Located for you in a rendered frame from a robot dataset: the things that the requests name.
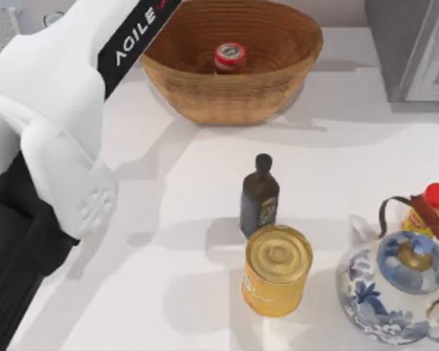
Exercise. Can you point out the yellow can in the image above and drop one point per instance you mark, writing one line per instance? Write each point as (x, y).
(276, 270)

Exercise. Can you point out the grey cabinet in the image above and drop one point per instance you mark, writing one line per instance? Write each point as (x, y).
(413, 47)

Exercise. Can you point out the blue and white teapot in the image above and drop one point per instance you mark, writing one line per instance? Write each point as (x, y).
(395, 285)

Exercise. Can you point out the dark glass bottle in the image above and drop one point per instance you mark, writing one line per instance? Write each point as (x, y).
(259, 197)

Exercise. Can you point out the brown woven basket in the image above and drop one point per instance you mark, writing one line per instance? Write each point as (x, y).
(241, 87)

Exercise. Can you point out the yellow bottle with red cap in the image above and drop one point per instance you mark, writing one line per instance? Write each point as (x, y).
(430, 208)

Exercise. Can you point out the red capped brown bottle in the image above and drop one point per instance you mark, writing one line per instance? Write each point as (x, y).
(229, 58)

